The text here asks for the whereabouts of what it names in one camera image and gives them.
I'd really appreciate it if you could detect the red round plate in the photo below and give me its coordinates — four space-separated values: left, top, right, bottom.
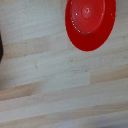
64 0 117 52

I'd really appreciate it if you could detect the dark object at table edge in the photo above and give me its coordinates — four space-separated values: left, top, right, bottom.
0 32 5 64

